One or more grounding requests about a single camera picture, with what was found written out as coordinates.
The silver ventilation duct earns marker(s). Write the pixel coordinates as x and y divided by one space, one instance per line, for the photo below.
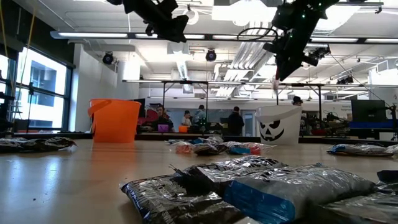
339 21

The black aluminium table frame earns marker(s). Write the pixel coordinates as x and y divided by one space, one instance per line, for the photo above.
155 137

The silver blue-end candy packet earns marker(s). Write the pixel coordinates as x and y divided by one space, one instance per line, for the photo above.
217 174

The black tripod stand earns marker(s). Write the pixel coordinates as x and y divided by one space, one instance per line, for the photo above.
30 90

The white jack-o-lantern bucket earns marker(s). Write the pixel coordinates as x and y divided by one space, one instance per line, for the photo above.
289 130

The white ceiling light panel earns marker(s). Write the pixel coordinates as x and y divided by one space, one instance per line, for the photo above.
236 11

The red cabinet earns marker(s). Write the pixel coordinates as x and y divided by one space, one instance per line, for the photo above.
146 116

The orange plastic bucket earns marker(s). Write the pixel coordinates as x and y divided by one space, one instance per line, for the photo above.
118 124

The red clear-wrapped candy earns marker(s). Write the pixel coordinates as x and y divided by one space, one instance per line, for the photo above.
256 149

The black hanging camera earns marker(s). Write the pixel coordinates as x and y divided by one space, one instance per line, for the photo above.
108 59
345 80
211 56

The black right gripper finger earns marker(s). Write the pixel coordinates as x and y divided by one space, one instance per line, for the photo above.
293 67
283 70

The purple bin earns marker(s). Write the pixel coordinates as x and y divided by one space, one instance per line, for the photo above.
163 128

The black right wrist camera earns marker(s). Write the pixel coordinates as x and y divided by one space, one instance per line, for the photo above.
270 47

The dark framed window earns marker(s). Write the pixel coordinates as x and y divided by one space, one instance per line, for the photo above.
46 77

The black workstation frame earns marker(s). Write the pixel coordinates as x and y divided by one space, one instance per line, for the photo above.
319 93
163 93

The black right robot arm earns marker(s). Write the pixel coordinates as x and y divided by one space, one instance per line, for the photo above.
304 15

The black camera on boom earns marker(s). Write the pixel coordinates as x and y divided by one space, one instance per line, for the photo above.
321 51

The person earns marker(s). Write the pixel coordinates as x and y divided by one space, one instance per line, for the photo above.
199 115
161 119
235 123
297 100
186 119

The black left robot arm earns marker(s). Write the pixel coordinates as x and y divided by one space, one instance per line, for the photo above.
140 7

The orange clear-wrapped candy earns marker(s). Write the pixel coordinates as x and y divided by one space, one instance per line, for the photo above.
184 148

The orange bin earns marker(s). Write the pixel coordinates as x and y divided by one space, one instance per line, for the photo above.
183 129

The black computer monitor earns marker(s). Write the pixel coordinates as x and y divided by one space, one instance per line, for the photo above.
368 110
142 107

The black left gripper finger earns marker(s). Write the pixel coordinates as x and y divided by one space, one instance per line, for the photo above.
177 35
178 23

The overhead beam with light strips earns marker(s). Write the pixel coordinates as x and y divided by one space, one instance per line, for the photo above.
209 37

